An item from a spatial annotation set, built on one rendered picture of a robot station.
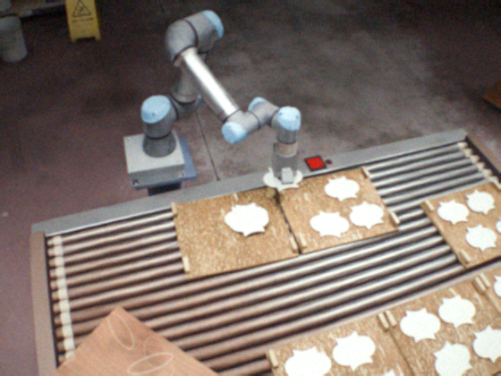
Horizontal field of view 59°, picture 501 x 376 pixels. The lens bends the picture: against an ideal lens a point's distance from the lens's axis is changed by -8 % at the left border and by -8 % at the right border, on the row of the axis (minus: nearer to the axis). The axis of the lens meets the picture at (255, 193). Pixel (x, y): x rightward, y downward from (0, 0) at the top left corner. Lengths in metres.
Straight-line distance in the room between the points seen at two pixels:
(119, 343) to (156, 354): 0.12
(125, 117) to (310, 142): 1.47
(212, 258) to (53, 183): 1.99
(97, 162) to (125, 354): 2.28
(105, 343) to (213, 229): 0.61
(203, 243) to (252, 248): 0.18
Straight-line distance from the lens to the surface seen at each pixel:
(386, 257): 1.83
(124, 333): 1.49
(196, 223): 1.82
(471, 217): 2.08
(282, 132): 1.61
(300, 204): 1.90
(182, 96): 1.98
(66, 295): 1.75
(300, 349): 1.55
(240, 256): 1.73
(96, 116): 3.98
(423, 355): 1.64
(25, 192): 3.52
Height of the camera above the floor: 2.34
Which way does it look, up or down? 47 degrees down
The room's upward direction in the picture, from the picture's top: 3 degrees clockwise
